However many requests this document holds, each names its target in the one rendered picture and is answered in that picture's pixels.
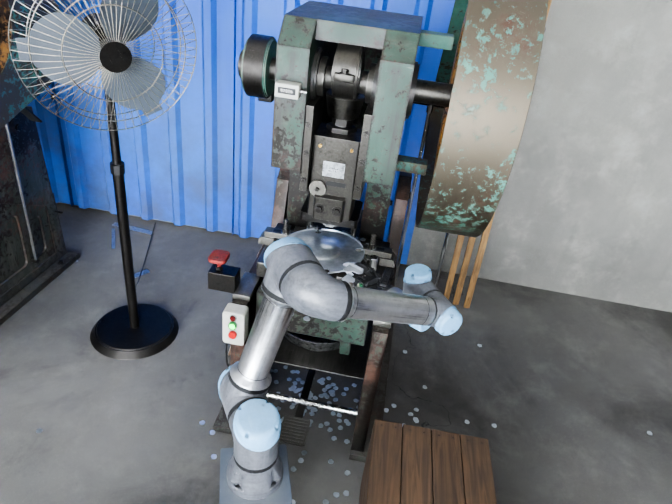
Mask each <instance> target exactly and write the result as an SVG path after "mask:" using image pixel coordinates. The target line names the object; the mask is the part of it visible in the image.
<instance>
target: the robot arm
mask: <svg viewBox="0 0 672 504"><path fill-rule="evenodd" d="M264 265H265V267H266V268H267V270H266V273H265V276H264V279H263V281H262V284H261V289H262V291H263V292H264V296H263V299H262V302H261V304H260V307H259V310H258V312H257V315H256V318H255V320H254V323H253V326H252V328H251V331H250V334H249V336H248V339H247V342H246V344H245V347H244V350H243V353H242V355H241V358H240V361H237V362H235V363H234V364H233V365H231V366H229V369H228V370H227V369H226V370H225V371H224V372H223V373H222V374H221V376H220V378H219V382H218V391H219V397H220V399H221V401H222V404H223V407H224V410H225V413H226V416H227V420H228V423H229V426H230V429H231V432H232V436H233V441H234V454H233V456H232V458H231V459H230V461H229V463H228V466H227V483H228V486H229V488H230V489H231V491H232V492H233V493H234V494H236V495H237V496H239V497H241V498H243V499H247V500H260V499H264V498H266V497H268V496H270V495H272V494H273V493H274V492H275V491H276V490H277V489H278V488H279V486H280V485H281V482H282V479H283V464H282V461H281V459H280V457H279V454H278V450H279V438H280V433H281V420H280V415H279V412H278V410H277V408H276V407H275V406H274V405H273V404H272V403H269V401H268V399H267V392H268V389H269V387H270V384H271V381H272V377H271V374H270V369H271V367H272V364H273V362H274V359H275V357H276V355H277V352H278V350H279V347H280V345H281V342H282V340H283V337H284V335H285V332H286V330H287V327H288V325H289V322H290V320H291V318H292V315H293V313H294V310H296V311H298V312H300V313H303V314H305V315H308V316H311V317H314V318H318V319H323V320H328V321H337V322H342V321H345V320H346V319H347V318H352V319H362V320H372V321H382V322H392V323H402V324H408V325H409V326H410V327H412V328H414V329H416V330H418V331H420V332H423V331H426V330H427V329H428V328H429V327H430V326H433V327H434V328H435V330H436V331H438V332H439V333H440V334H441V335H444V336H447V335H451V334H453V333H454V332H456V331H457V330H458V329H459V327H460V326H461V324H462V315H461V314H460V313H459V311H458V310H457V309H456V307H455V306H453V305H452V304H451V302H450V301H449V300H448V299H447V298H446V297H445V296H444V295H443V294H442V293H441V291H440V290H439V289H438V288H437V287H436V286H435V285H434V284H433V283H432V281H431V280H432V271H431V269H430V268H429V267H427V266H426V265H423V264H414V265H413V264H412V265H410V266H408V267H407V268H406V270H405V276H404V278H403V281H404V283H403V291H402V290H401V289H399V288H397V287H394V286H392V285H390V283H391V281H392V280H393V278H394V273H393V270H394V269H391V268H386V269H385V271H384V272H383V274H382V280H381V276H380V275H379V273H377V272H376V271H375V270H374V268H372V267H371V266H370V265H368V264H366V263H361V262H347V263H344V264H343V265H344V266H346V267H345V268H344V269H343V271H344V272H346V273H347V275H346V276H345V277H343V278H342V280H337V279H335V278H333V277H332V276H330V275H329V274H328V273H327V272H326V271H325V270H324V268H323V267H322V265H321V264H320V262H319V261H318V259H317V258H316V256H315V255H314V253H313V251H312V249H311V248H310V247H309V246H308V245H307V244H306V243H305V242H304V241H303V240H301V239H299V238H296V237H284V238H281V239H279V240H278V241H275V242H273V243H272V244H271V245H270V246H269V247H268V248H267V249H266V251H265V254H264ZM348 282H352V283H353V286H351V285H350V284H349V283H348Z"/></svg>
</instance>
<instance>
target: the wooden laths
mask: <svg viewBox="0 0 672 504"><path fill-rule="evenodd" d="M494 215H495V213H494ZM494 215H493V217H492V219H491V221H490V223H489V225H488V226H487V228H486V229H485V231H484V232H483V233H482V237H481V241H480V245H479V248H478V252H477V256H476V260H475V264H474V267H473V271H472V275H471V279H470V283H469V287H468V290H467V294H466V298H465V302H464V306H463V307H464V308H470V304H471V300H472V297H473V293H474V289H475V285H476V282H477V278H478V274H479V270H480V267H481V263H482V259H483V256H484V252H485V248H486V244H487V241H488V237H489V233H490V229H491V226H492V222H493V218H494ZM449 235H450V233H446V235H445V240H444V244H443V248H442V253H441V257H440V261H439V266H438V270H437V274H436V278H435V283H434V285H435V286H436V287H437V286H438V282H439V278H440V273H441V269H442V265H443V261H444V256H445V252H446V248H447V244H448V239H449ZM475 239H476V238H475V237H469V239H468V243H467V247H466V251H465V255H464V259H463V263H462V267H461V271H460V275H459V279H458V283H457V287H456V291H455V295H454V299H453V304H454V305H459V301H460V297H461V293H462V289H463V285H464V281H465V277H466V274H467V270H468V266H469V262H470V258H471V254H472V250H473V246H474V243H475ZM463 241H464V236H463V235H458V237H457V242H456V246H455V250H454V254H453V258H452V262H451V266H450V270H449V275H448V279H447V283H446V287H445V291H444V296H445V297H446V298H447V299H448V300H449V297H450V293H451V289H452V285H453V281H454V277H455V273H456V269H457V265H458V261H459V257H460V253H461V249H462V245H463Z"/></svg>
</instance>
